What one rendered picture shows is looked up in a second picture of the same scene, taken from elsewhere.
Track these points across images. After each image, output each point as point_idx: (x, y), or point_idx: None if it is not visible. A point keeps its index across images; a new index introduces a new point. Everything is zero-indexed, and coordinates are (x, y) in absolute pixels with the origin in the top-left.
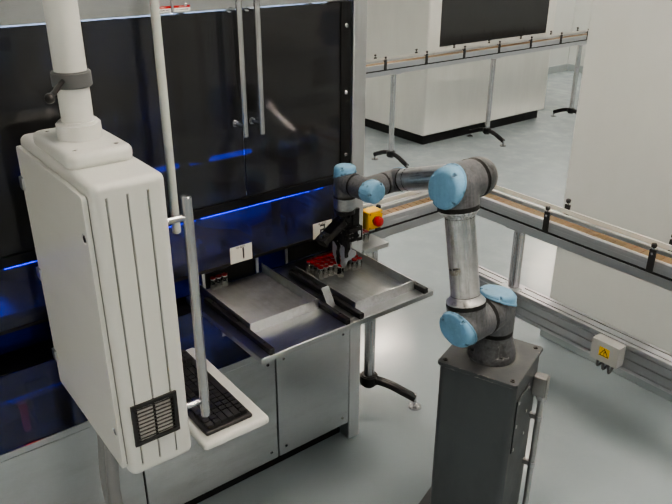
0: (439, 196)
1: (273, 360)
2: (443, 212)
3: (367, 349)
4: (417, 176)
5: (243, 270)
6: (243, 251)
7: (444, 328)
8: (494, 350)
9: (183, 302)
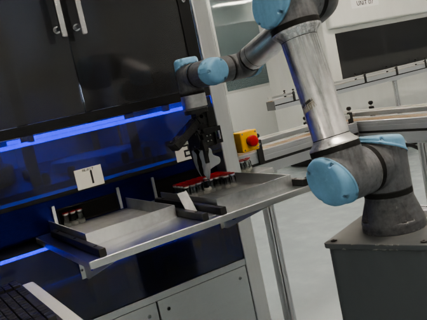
0: (264, 13)
1: (155, 310)
2: (275, 32)
3: (284, 308)
4: (258, 39)
5: (104, 206)
6: (91, 174)
7: (314, 185)
8: (392, 212)
9: (33, 244)
